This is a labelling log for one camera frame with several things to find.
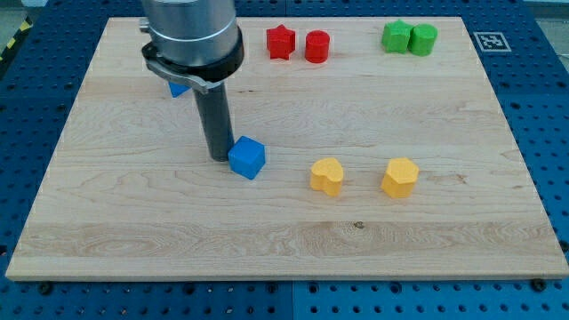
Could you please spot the blue cube block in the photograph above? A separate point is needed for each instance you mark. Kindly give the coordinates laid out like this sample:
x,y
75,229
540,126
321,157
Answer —
x,y
247,157

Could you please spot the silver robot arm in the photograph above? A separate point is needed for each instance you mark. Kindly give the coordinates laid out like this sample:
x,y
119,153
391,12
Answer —
x,y
197,44

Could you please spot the black bolt left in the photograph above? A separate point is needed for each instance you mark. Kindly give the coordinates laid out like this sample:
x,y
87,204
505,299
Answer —
x,y
45,288

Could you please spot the green star block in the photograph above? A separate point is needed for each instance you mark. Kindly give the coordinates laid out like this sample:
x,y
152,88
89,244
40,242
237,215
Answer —
x,y
396,36

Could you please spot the red star block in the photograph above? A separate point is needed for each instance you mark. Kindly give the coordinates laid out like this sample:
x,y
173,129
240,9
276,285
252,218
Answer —
x,y
281,42

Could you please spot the blue triangle block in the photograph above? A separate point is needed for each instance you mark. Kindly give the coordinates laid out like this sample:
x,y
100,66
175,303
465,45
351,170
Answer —
x,y
177,90

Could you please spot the black clamp ring mount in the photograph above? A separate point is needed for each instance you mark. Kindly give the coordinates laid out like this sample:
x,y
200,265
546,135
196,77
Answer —
x,y
199,78

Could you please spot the yellow hexagon block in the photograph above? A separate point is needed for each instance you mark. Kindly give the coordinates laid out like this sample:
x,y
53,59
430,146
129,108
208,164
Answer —
x,y
400,177

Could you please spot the light wooden board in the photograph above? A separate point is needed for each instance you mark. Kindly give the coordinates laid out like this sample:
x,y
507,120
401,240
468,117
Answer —
x,y
131,193

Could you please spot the red cylinder block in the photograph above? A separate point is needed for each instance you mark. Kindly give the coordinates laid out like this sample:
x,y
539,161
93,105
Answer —
x,y
317,44

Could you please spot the yellow heart block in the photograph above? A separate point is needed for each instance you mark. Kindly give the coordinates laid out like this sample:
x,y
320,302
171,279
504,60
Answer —
x,y
327,175

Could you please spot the white fiducial marker tag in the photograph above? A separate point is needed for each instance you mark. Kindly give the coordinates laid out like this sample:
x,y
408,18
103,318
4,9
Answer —
x,y
492,41

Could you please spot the black bolt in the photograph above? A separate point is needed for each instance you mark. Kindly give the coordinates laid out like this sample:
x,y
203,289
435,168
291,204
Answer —
x,y
45,288
538,285

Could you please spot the green cylinder block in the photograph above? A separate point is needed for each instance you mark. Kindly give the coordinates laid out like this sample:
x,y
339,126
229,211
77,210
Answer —
x,y
422,39

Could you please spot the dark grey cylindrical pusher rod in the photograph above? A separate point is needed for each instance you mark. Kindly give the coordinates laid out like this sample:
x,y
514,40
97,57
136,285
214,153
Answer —
x,y
215,119

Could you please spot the black bolt right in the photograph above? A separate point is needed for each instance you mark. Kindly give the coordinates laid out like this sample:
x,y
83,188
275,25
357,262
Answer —
x,y
538,285

